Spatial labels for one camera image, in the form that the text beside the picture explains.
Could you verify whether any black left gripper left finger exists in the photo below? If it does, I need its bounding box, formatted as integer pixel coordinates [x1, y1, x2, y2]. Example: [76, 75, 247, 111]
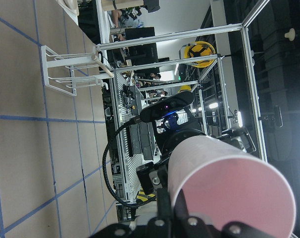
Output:
[156, 188, 172, 222]

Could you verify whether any black right camera cable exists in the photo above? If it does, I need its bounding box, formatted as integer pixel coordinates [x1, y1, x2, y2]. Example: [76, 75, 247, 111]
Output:
[102, 116, 157, 207]

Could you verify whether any pink plastic cup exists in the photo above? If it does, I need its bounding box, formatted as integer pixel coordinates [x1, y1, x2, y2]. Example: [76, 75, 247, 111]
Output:
[168, 135, 296, 238]

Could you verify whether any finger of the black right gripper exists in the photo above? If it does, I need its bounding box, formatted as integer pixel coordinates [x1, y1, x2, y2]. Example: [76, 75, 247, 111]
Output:
[136, 162, 168, 195]
[221, 127, 256, 153]

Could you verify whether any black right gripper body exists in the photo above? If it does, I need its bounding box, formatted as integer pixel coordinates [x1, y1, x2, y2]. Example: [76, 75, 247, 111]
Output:
[155, 127, 256, 174]

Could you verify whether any white wire cup rack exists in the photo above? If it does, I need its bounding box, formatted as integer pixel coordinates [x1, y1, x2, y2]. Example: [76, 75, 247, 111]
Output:
[41, 45, 115, 97]

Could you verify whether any yellow hard hat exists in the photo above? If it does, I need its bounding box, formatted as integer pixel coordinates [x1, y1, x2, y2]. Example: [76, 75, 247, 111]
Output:
[184, 41, 216, 68]

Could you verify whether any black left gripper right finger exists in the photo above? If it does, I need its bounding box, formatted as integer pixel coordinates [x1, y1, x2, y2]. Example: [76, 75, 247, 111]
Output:
[176, 189, 189, 220]

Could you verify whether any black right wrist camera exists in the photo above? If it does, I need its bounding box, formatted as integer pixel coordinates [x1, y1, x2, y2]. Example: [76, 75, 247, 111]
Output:
[140, 91, 194, 122]

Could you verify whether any aluminium frame post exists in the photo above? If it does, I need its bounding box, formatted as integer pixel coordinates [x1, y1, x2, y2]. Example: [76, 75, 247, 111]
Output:
[96, 0, 269, 162]

